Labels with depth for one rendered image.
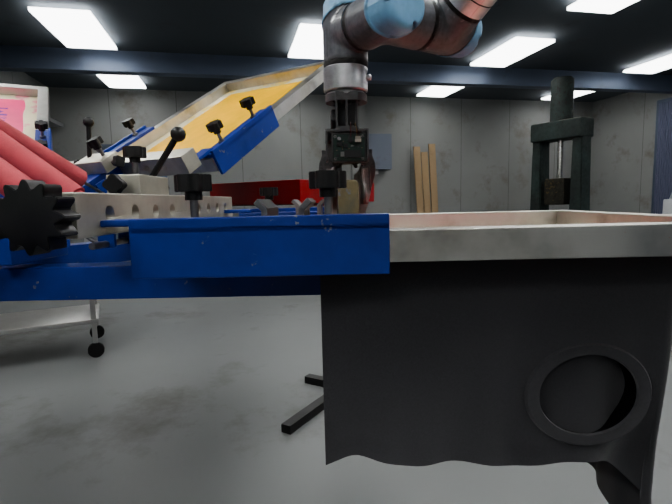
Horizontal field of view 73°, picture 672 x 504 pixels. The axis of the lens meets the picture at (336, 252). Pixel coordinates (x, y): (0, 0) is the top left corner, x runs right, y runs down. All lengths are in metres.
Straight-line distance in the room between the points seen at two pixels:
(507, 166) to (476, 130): 1.13
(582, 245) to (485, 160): 10.51
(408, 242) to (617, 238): 0.24
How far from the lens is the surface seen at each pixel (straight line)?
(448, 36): 0.81
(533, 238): 0.58
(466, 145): 10.89
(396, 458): 0.72
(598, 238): 0.61
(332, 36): 0.81
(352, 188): 0.65
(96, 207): 0.59
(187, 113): 1.98
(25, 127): 2.20
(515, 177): 11.49
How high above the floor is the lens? 1.03
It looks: 6 degrees down
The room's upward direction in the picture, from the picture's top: 1 degrees counter-clockwise
